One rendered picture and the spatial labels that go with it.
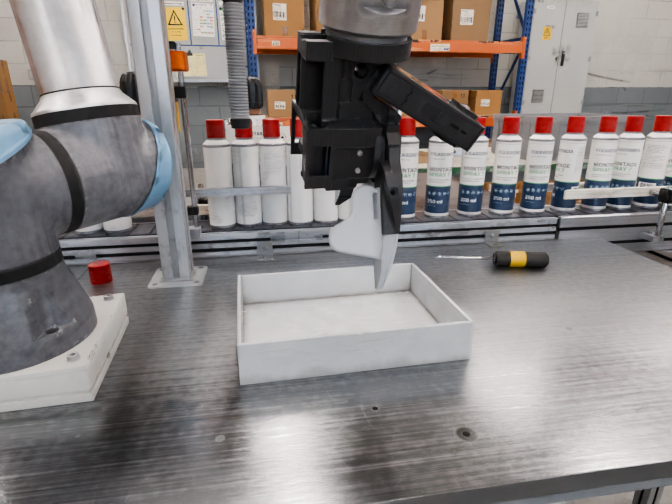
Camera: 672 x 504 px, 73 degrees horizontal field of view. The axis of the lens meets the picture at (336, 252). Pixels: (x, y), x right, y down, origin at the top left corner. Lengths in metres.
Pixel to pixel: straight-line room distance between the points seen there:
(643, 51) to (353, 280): 6.86
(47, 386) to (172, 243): 0.34
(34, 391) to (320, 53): 0.42
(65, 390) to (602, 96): 6.86
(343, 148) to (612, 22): 6.74
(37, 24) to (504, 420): 0.63
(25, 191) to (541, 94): 5.77
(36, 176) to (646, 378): 0.68
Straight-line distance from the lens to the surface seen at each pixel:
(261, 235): 0.90
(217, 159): 0.90
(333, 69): 0.37
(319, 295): 0.70
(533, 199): 1.09
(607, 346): 0.68
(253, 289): 0.69
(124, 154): 0.59
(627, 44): 7.22
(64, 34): 0.62
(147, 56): 0.77
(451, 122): 0.41
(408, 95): 0.38
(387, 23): 0.35
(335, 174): 0.39
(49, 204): 0.55
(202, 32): 5.23
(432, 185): 0.98
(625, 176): 1.21
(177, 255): 0.81
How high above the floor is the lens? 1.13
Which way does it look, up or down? 19 degrees down
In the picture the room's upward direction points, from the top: straight up
